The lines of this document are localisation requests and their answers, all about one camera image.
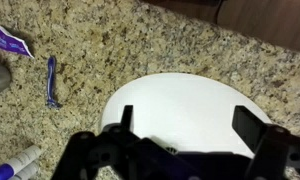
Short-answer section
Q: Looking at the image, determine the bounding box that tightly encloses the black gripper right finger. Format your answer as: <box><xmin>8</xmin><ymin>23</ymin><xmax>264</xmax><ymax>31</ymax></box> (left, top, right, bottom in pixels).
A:
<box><xmin>232</xmin><ymin>106</ymin><xmax>267</xmax><ymax>154</ymax></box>

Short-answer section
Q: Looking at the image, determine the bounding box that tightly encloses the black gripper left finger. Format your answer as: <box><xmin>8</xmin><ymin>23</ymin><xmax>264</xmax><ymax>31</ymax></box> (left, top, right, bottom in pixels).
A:
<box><xmin>121</xmin><ymin>105</ymin><xmax>133</xmax><ymax>130</ymax></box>

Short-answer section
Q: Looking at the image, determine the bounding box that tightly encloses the white oval sink basin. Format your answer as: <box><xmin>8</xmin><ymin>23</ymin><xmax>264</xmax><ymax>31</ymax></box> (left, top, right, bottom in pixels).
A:
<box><xmin>101</xmin><ymin>73</ymin><xmax>270</xmax><ymax>157</ymax></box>

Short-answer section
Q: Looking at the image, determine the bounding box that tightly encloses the blue disposable razor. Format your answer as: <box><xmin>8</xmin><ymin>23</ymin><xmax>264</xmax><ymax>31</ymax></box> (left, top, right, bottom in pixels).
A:
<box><xmin>46</xmin><ymin>56</ymin><xmax>62</xmax><ymax>109</ymax></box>

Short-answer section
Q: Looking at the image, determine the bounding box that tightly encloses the grey white tube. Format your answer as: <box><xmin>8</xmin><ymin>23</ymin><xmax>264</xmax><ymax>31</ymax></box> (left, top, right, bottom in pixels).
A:
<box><xmin>9</xmin><ymin>162</ymin><xmax>39</xmax><ymax>180</ymax></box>

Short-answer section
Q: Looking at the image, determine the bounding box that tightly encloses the white blue tube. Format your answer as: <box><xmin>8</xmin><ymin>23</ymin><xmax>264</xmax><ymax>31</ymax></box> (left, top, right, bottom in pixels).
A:
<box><xmin>0</xmin><ymin>145</ymin><xmax>42</xmax><ymax>180</ymax></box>

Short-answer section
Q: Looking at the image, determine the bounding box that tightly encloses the purple toothpaste tube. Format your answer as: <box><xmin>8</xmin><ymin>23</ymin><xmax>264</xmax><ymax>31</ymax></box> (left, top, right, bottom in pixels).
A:
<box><xmin>0</xmin><ymin>26</ymin><xmax>33</xmax><ymax>58</ymax></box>

